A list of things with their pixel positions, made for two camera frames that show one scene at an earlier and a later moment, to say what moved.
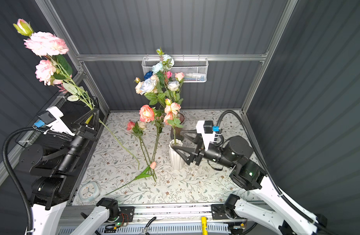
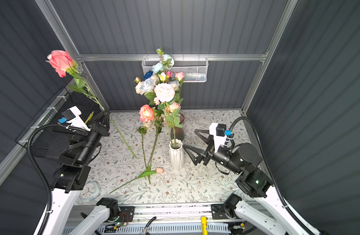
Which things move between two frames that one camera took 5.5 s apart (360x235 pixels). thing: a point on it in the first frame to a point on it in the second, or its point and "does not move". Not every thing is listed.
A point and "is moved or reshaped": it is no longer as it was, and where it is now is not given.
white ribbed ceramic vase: (176, 162) does not move
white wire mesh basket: (193, 69) does not move
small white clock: (89, 192) does not move
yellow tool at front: (204, 226) does not move
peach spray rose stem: (171, 111) is moved or reshaped
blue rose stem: (147, 75) does not move
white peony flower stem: (139, 88) does not move
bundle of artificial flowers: (138, 128) to (146, 115)
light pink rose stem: (179, 76) does not move
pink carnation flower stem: (58, 70) to (173, 120)
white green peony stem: (166, 63) does not move
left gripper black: (84, 131) to (98, 129)
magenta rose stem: (169, 74) does not move
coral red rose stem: (147, 114) to (146, 115)
